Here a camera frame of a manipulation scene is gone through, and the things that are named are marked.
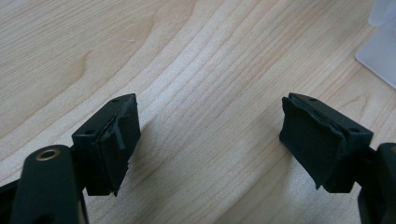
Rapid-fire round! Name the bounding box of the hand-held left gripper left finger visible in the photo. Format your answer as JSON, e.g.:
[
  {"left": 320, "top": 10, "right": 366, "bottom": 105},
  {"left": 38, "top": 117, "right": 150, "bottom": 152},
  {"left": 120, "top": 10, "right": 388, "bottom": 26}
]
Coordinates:
[{"left": 71, "top": 92, "right": 142, "bottom": 198}]

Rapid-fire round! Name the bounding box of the translucent plastic box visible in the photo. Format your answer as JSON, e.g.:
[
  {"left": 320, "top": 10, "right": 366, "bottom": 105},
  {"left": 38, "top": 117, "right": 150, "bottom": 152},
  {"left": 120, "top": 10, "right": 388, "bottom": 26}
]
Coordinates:
[{"left": 355, "top": 0, "right": 396, "bottom": 91}]

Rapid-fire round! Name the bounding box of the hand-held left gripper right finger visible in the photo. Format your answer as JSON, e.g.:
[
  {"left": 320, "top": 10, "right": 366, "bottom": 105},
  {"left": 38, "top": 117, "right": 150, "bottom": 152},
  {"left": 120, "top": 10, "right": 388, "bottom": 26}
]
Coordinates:
[{"left": 278, "top": 91, "right": 375, "bottom": 194}]

